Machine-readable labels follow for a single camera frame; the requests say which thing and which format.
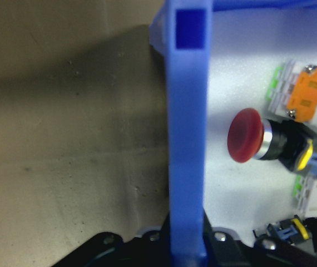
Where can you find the blue bin holding push buttons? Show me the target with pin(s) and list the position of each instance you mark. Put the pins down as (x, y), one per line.
(186, 139)

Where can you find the red mushroom push button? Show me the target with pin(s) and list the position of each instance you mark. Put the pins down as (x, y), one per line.
(244, 136)

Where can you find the orange block push button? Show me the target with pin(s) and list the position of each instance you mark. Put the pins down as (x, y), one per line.
(308, 91)

